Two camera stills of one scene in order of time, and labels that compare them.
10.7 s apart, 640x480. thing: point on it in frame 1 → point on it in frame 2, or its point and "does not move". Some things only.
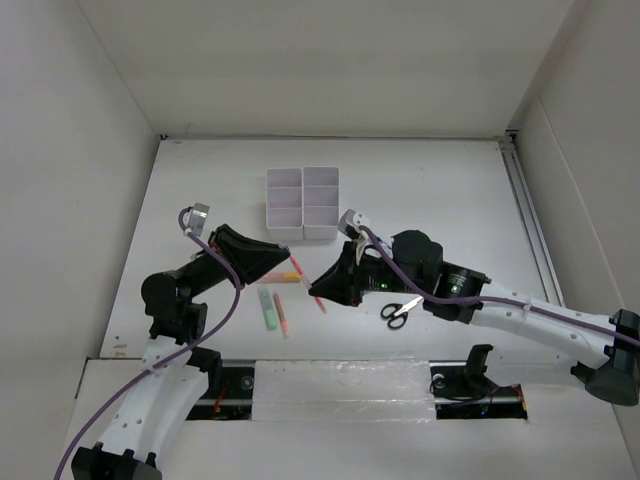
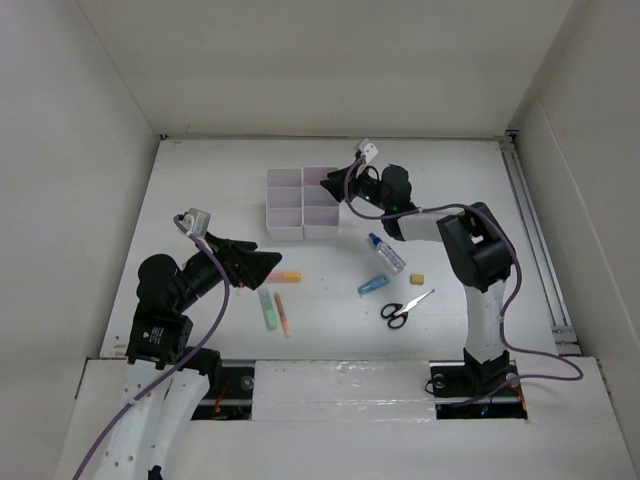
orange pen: (284, 325) does not move
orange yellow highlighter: (282, 277) does not move
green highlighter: (268, 309) does not move
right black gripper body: (354, 273) → (365, 187)
